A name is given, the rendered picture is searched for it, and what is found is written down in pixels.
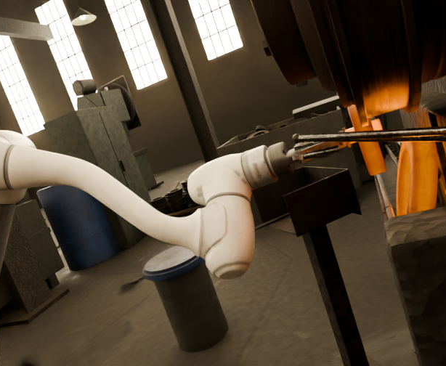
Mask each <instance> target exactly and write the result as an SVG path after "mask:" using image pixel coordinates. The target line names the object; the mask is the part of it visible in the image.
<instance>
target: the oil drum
mask: <svg viewBox="0 0 446 366"><path fill-rule="evenodd" d="M36 194H37V195H38V198H39V200H40V202H41V205H42V207H43V209H44V212H45V214H46V217H47V220H48V221H49V223H50V226H51V228H52V231H53V233H54V235H55V237H56V239H57V242H58V245H59V246H60V249H61V251H62V254H63V256H64V258H65V260H66V262H67V265H68V267H69V270H72V271H78V270H82V269H87V268H89V267H93V266H95V265H97V264H100V263H102V262H104V261H106V260H108V259H110V258H111V257H113V256H114V255H116V254H117V253H119V252H120V250H121V249H120V248H119V246H118V243H117V240H116V238H115V235H114V233H113V230H112V228H111V224H110V222H109V221H108V218H107V216H106V213H105V210H104V208H103V206H102V203H101V202H100V201H98V199H96V198H94V197H93V196H91V195H90V194H89V193H87V192H85V191H83V190H81V189H79V188H77V187H72V186H67V185H52V186H49V187H45V188H44V189H41V190H38V191H37V193H36Z"/></svg>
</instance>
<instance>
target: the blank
mask: <svg viewBox="0 0 446 366"><path fill-rule="evenodd" d="M348 111H349V115H350V118H351V121H352V125H353V127H354V131H374V129H373V125H372V123H371V120H370V118H368V123H369V125H368V126H363V127H362V126H361V123H360V119H359V116H358V113H357V108H356V105H352V106H350V107H348ZM359 145H360V149H361V151H362V155H363V158H364V160H365V163H366V166H367V168H368V171H369V174H370V175H371V176H373V175H376V174H380V173H383V172H385V171H386V165H385V163H384V158H383V155H382V153H381V149H380V147H379V144H378V142H359Z"/></svg>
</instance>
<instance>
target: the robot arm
mask: <svg viewBox="0 0 446 366"><path fill-rule="evenodd" d="M352 143H355V142H305V143H302V142H301V143H298V144H297V145H295V147H293V149H292V150H289V149H288V147H287V145H286V144H285V143H284V142H280V143H277V144H275V145H272V146H269V148H268V147H267V146H265V145H262V146H260V147H257V148H254V149H252V150H247V151H245V152H242V153H239V154H231V155H226V156H223V157H220V158H217V159H215V160H212V161H210V162H208V163H206V164H204V165H203V166H201V167H200V168H197V169H196V170H195V171H193V172H192V173H191V175H190V176H189V178H188V181H187V188H188V192H189V195H190V197H191V198H192V200H193V201H194V202H195V203H197V204H200V205H202V206H205V208H199V209H198V210H197V211H196V212H195V213H194V214H192V215H190V216H187V217H182V218H178V217H172V216H167V215H165V214H163V213H161V212H160V211H157V210H156V209H154V208H153V207H152V206H151V205H149V204H148V203H146V202H145V201H144V200H143V199H141V198H140V197H139V196H137V195H136V194H134V193H133V192H132V191H131V190H129V189H128V188H127V187H125V186H124V185H122V184H121V183H120V182H119V181H118V180H116V179H115V178H113V177H112V176H111V175H109V174H108V173H107V172H105V171H103V170H102V169H101V168H99V167H97V166H95V165H93V164H91V163H89V162H87V161H85V160H81V159H78V158H74V157H70V156H67V155H61V154H57V153H53V152H47V151H43V150H37V149H36V146H35V145H34V143H32V141H30V140H29V138H27V137H25V136H24V135H22V134H19V133H17V132H14V131H4V130H0V272H1V267H2V263H3V260H4V254H5V250H6V246H7V241H8V237H9V231H10V227H11V224H12V218H13V215H14V211H15V206H16V203H18V202H19V201H21V200H22V199H23V197H24V196H25V193H26V191H27V189H28V188H32V187H45V186H52V185H67V186H72V187H77V188H79V189H81V190H83V191H85V192H87V193H89V194H90V195H91V196H93V197H94V198H96V199H98V201H100V202H101V203H103V204H104V205H106V206H107V207H108V208H110V209H111V210H113V211H115V212H116V213H117V214H118V215H120V216H121V217H123V218H124V219H125V220H127V221H128V222H130V223H131V224H133V225H134V226H135V227H137V228H138V229H140V230H141V231H143V232H144V233H146V234H147V235H149V236H151V237H154V238H155V239H157V240H160V241H163V242H165V243H170V244H173V245H179V246H183V247H186V248H189V249H190V250H191V251H192V252H193V253H194V254H195V255H196V256H199V257H201V258H203V259H204V260H206V267H207V268H208V270H209V271H210V272H211V273H212V275H213V276H215V277H218V278H219V279H222V280H231V279H235V278H238V277H240V276H242V275H244V274H245V273H246V271H247V270H248V268H249V266H250V264H251V261H252V259H253V257H254V248H255V227H254V217H253V214H252V211H251V194H252V190H255V189H259V188H260V187H263V186H266V185H269V184H271V183H275V182H276V181H277V180H278V177H283V176H287V175H290V174H292V173H293V172H294V163H297V162H299V163H305V162H306V161H308V160H311V159H313V158H310V159H306V160H304V159H303V156H302V153H307V152H311V151H314V150H319V149H323V148H327V147H332V146H336V145H338V148H339V149H340V148H342V147H346V146H347V147H348V148H349V147H351V145H350V144H352Z"/></svg>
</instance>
